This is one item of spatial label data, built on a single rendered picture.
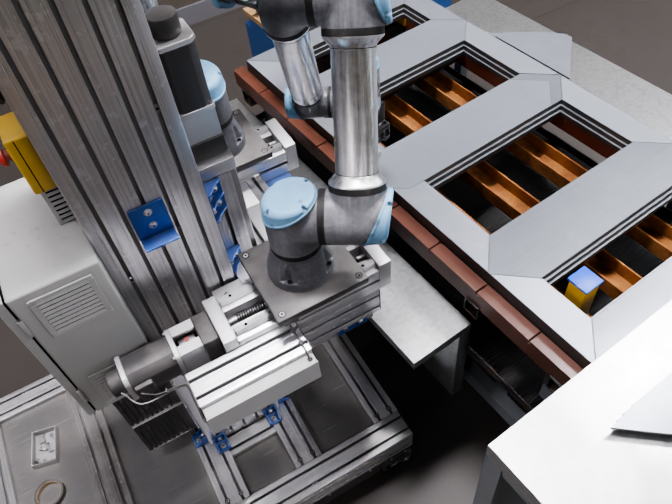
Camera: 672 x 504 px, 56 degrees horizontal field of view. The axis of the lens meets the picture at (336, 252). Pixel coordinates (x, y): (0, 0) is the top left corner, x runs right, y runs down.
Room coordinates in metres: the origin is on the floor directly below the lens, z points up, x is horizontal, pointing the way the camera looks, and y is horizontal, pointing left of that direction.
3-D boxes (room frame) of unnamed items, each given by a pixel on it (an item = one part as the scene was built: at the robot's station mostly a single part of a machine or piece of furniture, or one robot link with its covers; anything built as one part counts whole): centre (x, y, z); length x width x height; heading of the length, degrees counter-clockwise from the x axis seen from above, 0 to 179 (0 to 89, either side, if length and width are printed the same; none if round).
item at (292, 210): (0.89, 0.07, 1.20); 0.13 x 0.12 x 0.14; 80
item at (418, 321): (1.42, 0.07, 0.66); 1.30 x 0.20 x 0.03; 29
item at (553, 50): (1.99, -0.84, 0.77); 0.45 x 0.20 x 0.04; 29
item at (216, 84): (1.35, 0.28, 1.20); 0.13 x 0.12 x 0.14; 49
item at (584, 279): (0.86, -0.59, 0.88); 0.06 x 0.06 x 0.02; 29
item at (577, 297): (0.86, -0.59, 0.78); 0.05 x 0.05 x 0.19; 29
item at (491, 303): (1.30, -0.13, 0.80); 1.62 x 0.04 x 0.06; 29
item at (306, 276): (0.89, 0.08, 1.09); 0.15 x 0.15 x 0.10
